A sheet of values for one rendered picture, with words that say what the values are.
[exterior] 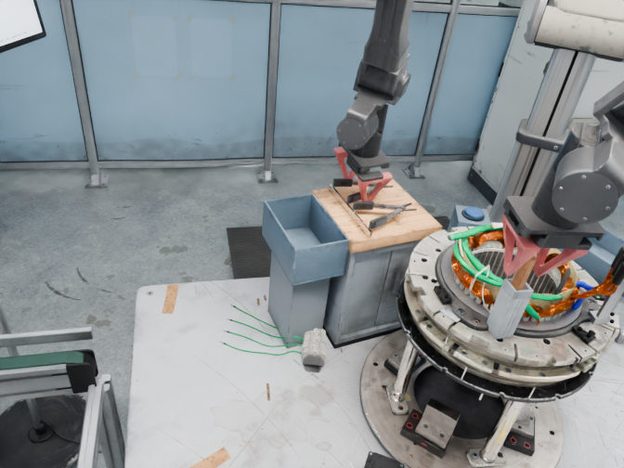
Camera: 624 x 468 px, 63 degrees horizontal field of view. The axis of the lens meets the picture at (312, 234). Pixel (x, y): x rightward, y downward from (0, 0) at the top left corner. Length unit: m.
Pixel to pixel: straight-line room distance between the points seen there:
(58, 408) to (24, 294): 0.66
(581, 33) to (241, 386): 0.94
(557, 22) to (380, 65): 0.40
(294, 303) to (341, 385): 0.19
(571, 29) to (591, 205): 0.65
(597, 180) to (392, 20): 0.42
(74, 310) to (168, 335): 1.29
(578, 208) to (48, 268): 2.37
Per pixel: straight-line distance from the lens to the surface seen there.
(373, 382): 1.05
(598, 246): 1.22
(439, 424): 0.97
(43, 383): 1.20
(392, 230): 0.98
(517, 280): 0.73
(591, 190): 0.55
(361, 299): 1.06
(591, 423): 1.20
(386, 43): 0.85
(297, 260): 0.91
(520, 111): 3.17
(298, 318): 1.05
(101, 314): 2.35
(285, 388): 1.04
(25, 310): 2.46
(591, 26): 1.15
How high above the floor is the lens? 1.61
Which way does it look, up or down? 35 degrees down
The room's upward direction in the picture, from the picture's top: 7 degrees clockwise
